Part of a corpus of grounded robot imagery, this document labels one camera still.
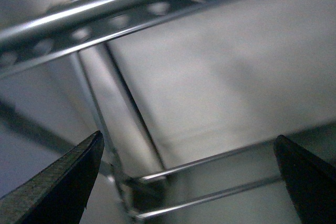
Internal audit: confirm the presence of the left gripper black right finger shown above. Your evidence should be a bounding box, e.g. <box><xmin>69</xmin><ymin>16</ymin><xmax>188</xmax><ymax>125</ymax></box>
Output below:
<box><xmin>274</xmin><ymin>135</ymin><xmax>335</xmax><ymax>223</ymax></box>

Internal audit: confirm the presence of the metal clothes rack frame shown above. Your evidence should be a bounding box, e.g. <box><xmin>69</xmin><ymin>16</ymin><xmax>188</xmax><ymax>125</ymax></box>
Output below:
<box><xmin>0</xmin><ymin>0</ymin><xmax>336</xmax><ymax>224</ymax></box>

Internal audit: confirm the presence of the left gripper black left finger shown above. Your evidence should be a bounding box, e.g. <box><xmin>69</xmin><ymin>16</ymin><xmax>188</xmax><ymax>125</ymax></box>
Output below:
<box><xmin>1</xmin><ymin>131</ymin><xmax>104</xmax><ymax>223</ymax></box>

